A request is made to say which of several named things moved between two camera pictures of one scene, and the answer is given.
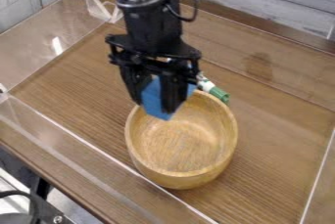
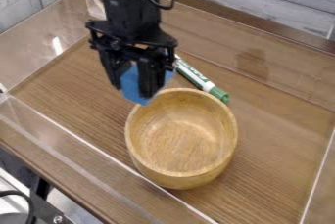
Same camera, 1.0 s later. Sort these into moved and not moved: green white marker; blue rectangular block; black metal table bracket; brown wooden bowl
Moved: blue rectangular block
Not moved: brown wooden bowl; black metal table bracket; green white marker
